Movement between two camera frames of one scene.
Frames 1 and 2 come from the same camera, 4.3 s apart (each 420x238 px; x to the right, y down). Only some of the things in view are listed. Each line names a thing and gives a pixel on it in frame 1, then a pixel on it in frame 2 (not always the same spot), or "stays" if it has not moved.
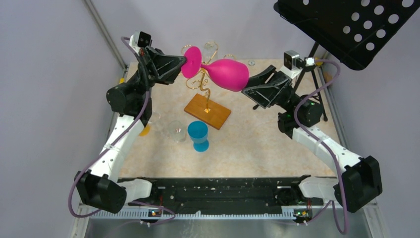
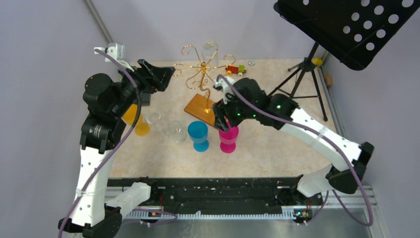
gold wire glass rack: x=211 y=48 stays
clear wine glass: x=210 y=52 stays
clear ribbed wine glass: x=178 y=132 stays
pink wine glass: x=229 y=75 → x=228 y=145
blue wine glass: x=197 y=131 stays
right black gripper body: x=288 y=98 → x=233 y=110
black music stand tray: x=355 y=31 stays
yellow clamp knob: x=318 y=63 stays
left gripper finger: x=165 y=62 → x=160 y=73
